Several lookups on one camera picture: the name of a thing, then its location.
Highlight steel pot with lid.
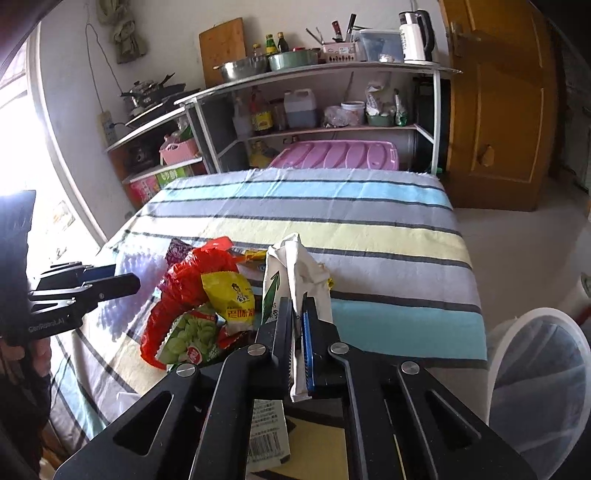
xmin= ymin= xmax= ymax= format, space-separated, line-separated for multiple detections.
xmin=122 ymin=79 xmax=160 ymax=109

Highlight white plastic food bags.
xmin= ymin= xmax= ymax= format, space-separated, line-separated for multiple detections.
xmin=365 ymin=83 xmax=398 ymax=116

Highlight clear plastic storage box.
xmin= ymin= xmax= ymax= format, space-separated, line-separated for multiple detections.
xmin=353 ymin=29 xmax=404 ymax=63

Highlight wooden cutting board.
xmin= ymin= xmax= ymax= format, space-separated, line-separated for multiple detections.
xmin=199 ymin=17 xmax=245 ymax=88

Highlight white bin with clear liner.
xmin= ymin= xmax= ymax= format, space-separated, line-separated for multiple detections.
xmin=487 ymin=307 xmax=591 ymax=462

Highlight white plastic jug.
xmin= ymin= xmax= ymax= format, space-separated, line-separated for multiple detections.
xmin=283 ymin=90 xmax=318 ymax=130

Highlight green food packet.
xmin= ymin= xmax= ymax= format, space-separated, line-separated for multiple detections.
xmin=393 ymin=90 xmax=409 ymax=127

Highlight striped bed sheet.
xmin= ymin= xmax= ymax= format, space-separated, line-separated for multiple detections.
xmin=48 ymin=167 xmax=488 ymax=480

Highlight steel basin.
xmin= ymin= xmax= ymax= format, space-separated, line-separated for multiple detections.
xmin=213 ymin=56 xmax=272 ymax=84

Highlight wooden door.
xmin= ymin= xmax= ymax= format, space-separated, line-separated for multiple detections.
xmin=436 ymin=0 xmax=561 ymax=213

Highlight person's left hand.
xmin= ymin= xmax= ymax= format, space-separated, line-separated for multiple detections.
xmin=0 ymin=339 xmax=52 ymax=386

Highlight small grey metal shelf rack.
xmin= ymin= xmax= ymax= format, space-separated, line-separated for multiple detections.
xmin=104 ymin=107 xmax=206 ymax=208

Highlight yellow snack packet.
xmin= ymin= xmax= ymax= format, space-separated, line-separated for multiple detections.
xmin=201 ymin=271 xmax=257 ymax=333

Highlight gold foil wrapper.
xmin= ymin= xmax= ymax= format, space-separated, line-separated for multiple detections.
xmin=231 ymin=247 xmax=269 ymax=264

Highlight pink plastic basket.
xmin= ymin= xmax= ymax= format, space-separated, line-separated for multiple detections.
xmin=159 ymin=136 xmax=200 ymax=167

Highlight purple wrapper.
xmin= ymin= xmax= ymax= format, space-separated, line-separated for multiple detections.
xmin=165 ymin=239 xmax=195 ymax=268

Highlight black induction cooker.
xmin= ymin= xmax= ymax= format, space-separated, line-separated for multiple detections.
xmin=124 ymin=99 xmax=185 ymax=128

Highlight white green carton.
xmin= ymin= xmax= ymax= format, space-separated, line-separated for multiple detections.
xmin=262 ymin=233 xmax=334 ymax=403

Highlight red printed box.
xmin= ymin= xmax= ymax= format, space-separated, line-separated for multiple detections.
xmin=128 ymin=178 xmax=162 ymax=208

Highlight green printed box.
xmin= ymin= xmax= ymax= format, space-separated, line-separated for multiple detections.
xmin=156 ymin=165 xmax=195 ymax=188

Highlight white power strip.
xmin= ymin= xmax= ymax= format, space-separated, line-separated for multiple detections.
xmin=98 ymin=111 xmax=118 ymax=146

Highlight red plastic bag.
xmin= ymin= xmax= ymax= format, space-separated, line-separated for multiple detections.
xmin=140 ymin=236 xmax=252 ymax=370

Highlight clear plastic bottle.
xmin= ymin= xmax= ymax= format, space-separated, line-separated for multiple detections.
xmin=232 ymin=97 xmax=252 ymax=139

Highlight green basin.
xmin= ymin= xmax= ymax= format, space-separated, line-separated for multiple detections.
xmin=268 ymin=50 xmax=320 ymax=72

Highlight white labelled packet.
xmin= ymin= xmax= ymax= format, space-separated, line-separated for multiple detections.
xmin=247 ymin=399 xmax=291 ymax=472

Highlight clear bag of dark food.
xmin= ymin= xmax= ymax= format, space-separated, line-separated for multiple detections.
xmin=322 ymin=105 xmax=352 ymax=129

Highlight pink utensil basket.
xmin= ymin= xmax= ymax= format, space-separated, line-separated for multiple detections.
xmin=321 ymin=41 xmax=361 ymax=64

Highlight pink plastic storage lid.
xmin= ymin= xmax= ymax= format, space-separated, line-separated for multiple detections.
xmin=269 ymin=141 xmax=400 ymax=171

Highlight hanging grey cloth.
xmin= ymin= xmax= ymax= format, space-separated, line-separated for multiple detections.
xmin=97 ymin=0 xmax=148 ymax=64

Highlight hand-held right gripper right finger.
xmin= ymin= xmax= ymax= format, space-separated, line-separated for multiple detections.
xmin=301 ymin=296 xmax=539 ymax=480

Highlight large grey metal shelf rack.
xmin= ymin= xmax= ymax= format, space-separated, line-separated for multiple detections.
xmin=174 ymin=61 xmax=462 ymax=175

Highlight white black electric kettle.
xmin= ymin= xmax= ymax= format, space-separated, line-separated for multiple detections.
xmin=398 ymin=9 xmax=437 ymax=64

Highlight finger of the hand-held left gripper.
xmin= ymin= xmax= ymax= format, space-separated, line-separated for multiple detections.
xmin=37 ymin=261 xmax=117 ymax=289
xmin=28 ymin=273 xmax=141 ymax=319

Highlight green pea snack packet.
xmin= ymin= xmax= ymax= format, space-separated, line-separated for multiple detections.
xmin=156 ymin=310 xmax=222 ymax=370

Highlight yellow label sauce bottle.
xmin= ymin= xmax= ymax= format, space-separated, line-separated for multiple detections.
xmin=250 ymin=88 xmax=274 ymax=136

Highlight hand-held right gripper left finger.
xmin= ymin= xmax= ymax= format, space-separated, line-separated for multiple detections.
xmin=53 ymin=298 xmax=296 ymax=480

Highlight black frying pan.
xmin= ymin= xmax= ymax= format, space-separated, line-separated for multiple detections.
xmin=139 ymin=73 xmax=186 ymax=100

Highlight white plastic tub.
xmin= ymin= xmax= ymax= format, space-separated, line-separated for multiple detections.
xmin=341 ymin=102 xmax=366 ymax=126

